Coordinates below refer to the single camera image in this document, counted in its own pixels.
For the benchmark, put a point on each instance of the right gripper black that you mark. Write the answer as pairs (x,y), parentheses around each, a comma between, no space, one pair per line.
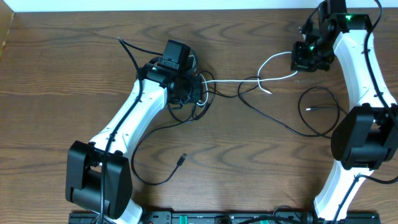
(299,63)

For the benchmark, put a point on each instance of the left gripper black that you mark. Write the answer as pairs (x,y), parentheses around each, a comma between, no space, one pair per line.
(197,95)

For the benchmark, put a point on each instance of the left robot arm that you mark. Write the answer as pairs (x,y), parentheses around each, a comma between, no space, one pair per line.
(99,172)

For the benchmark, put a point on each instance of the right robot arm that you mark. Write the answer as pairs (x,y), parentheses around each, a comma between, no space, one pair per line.
(367,136)

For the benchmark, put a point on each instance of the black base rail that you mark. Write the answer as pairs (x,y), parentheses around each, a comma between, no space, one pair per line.
(164,217)

